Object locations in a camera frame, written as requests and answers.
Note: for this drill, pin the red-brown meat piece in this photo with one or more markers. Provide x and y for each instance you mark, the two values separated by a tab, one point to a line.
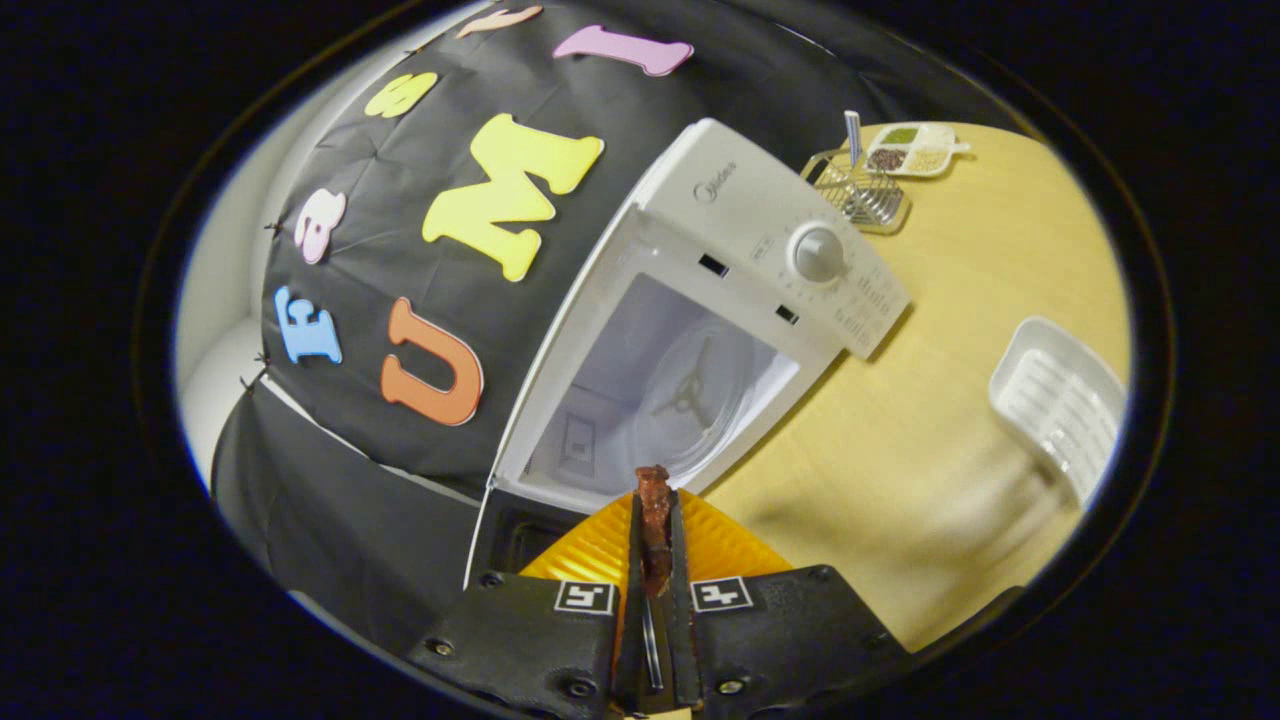
655	530

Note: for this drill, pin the glass turntable plate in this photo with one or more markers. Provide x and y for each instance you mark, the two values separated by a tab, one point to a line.
720	400

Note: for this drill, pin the small white spoon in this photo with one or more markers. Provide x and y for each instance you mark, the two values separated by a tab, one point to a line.
852	135

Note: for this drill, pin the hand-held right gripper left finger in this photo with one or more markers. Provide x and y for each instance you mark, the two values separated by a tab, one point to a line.
626	650

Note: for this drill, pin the white microwave oven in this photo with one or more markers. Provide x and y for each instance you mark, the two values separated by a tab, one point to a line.
740	200

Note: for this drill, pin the white divided bean dish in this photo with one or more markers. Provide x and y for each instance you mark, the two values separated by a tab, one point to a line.
915	150

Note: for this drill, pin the white rectangular tray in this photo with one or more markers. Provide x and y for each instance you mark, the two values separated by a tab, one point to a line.
1060	400

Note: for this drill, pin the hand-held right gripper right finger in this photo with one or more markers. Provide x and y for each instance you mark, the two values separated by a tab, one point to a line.
685	650

